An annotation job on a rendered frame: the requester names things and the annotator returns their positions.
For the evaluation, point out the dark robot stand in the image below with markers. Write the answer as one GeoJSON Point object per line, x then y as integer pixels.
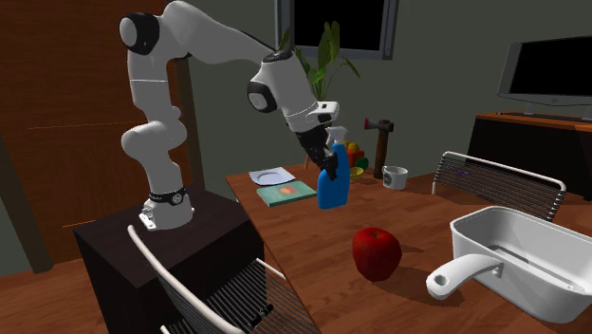
{"type": "Point", "coordinates": [203, 245]}

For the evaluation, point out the grey framed window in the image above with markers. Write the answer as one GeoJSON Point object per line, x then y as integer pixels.
{"type": "Point", "coordinates": [342, 23]}

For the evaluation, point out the red apple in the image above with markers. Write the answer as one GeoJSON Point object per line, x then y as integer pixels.
{"type": "Point", "coordinates": [376, 254]}

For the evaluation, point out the white square plate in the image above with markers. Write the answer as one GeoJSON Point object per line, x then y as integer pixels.
{"type": "Point", "coordinates": [270, 176]}

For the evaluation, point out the grey monitor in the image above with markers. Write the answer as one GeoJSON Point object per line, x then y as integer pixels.
{"type": "Point", "coordinates": [550, 71]}

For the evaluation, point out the green book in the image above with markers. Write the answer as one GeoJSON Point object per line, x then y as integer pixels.
{"type": "Point", "coordinates": [286, 193]}

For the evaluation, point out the brown wooden door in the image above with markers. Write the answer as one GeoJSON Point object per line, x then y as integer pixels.
{"type": "Point", "coordinates": [69, 125]}

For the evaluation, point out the dark wooden cabinet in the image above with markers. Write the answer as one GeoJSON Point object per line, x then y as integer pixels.
{"type": "Point", "coordinates": [522, 148]}

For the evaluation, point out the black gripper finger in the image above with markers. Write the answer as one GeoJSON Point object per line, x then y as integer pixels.
{"type": "Point", "coordinates": [330, 167]}

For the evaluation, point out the blue spray bottle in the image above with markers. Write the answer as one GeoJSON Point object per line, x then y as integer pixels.
{"type": "Point", "coordinates": [334, 185]}

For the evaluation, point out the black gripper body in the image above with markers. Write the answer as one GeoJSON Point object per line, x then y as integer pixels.
{"type": "Point", "coordinates": [312, 141]}

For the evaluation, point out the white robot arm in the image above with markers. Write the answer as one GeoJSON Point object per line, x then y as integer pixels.
{"type": "Point", "coordinates": [152, 83]}

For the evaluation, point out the white cup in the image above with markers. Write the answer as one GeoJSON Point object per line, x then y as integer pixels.
{"type": "Point", "coordinates": [394, 177]}

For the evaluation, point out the green potted plant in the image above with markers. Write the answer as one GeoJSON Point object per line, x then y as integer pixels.
{"type": "Point", "coordinates": [326, 60]}

